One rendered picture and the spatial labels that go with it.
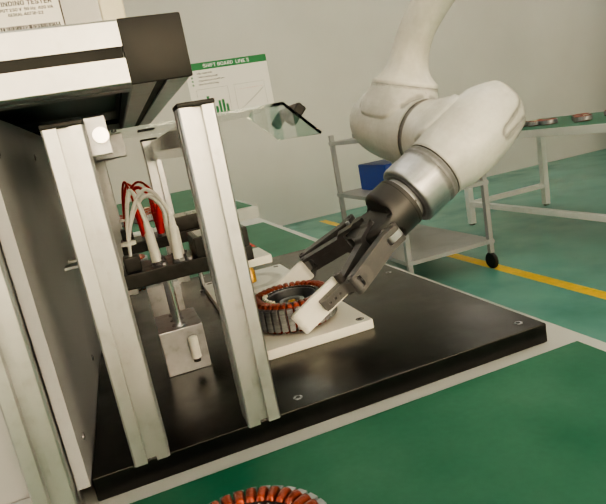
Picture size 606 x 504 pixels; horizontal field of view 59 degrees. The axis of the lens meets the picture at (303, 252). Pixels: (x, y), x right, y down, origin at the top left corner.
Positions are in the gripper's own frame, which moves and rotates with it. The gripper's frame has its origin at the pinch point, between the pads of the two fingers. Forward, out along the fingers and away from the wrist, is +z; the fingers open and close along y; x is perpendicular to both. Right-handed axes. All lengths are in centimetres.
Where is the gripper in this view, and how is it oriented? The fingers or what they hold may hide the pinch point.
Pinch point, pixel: (294, 303)
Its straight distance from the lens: 69.8
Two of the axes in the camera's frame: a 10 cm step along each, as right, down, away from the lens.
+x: -6.1, -7.2, -3.3
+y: -3.3, -1.5, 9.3
